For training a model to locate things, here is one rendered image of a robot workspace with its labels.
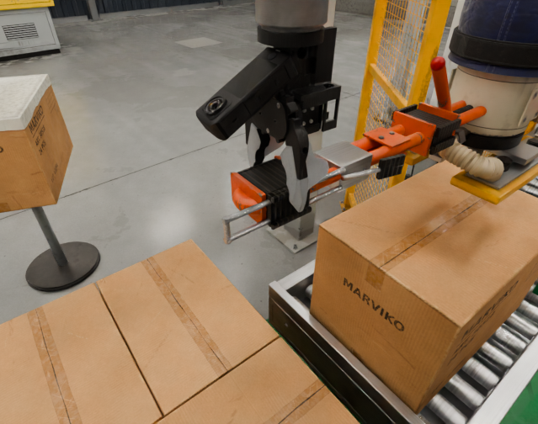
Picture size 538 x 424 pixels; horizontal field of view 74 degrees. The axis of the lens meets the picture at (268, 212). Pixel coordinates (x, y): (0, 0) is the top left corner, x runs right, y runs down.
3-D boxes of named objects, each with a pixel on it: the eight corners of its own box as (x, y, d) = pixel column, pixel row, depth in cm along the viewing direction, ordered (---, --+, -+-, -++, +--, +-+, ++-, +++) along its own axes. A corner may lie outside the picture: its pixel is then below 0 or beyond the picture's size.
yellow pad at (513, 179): (522, 141, 91) (531, 123, 88) (567, 156, 85) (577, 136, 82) (448, 183, 75) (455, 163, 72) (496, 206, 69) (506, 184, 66)
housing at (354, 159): (339, 162, 62) (343, 139, 59) (370, 179, 57) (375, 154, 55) (309, 175, 58) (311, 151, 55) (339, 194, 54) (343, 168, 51)
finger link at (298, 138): (316, 177, 42) (301, 100, 39) (306, 181, 41) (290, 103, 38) (292, 175, 46) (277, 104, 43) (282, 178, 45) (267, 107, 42)
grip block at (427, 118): (410, 129, 73) (418, 100, 70) (455, 145, 67) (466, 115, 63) (384, 139, 69) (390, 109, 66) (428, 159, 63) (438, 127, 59)
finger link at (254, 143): (283, 170, 55) (300, 125, 48) (251, 182, 52) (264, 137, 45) (272, 156, 56) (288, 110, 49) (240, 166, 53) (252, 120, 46)
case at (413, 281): (416, 245, 148) (444, 158, 124) (518, 307, 122) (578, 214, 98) (308, 318, 119) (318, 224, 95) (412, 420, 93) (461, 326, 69)
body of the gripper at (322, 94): (337, 133, 45) (350, 27, 38) (283, 152, 41) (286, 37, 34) (298, 114, 50) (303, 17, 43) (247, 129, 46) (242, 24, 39)
